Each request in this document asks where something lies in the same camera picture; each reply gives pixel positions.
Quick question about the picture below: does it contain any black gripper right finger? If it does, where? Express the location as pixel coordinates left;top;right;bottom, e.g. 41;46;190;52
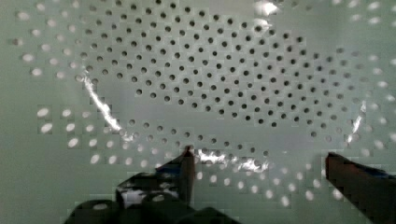
325;152;396;224

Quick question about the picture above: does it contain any pale green plastic strainer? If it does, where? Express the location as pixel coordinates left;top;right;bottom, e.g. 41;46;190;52
1;0;395;224

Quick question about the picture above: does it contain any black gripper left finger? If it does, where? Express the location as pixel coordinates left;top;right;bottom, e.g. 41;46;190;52
64;146;240;224

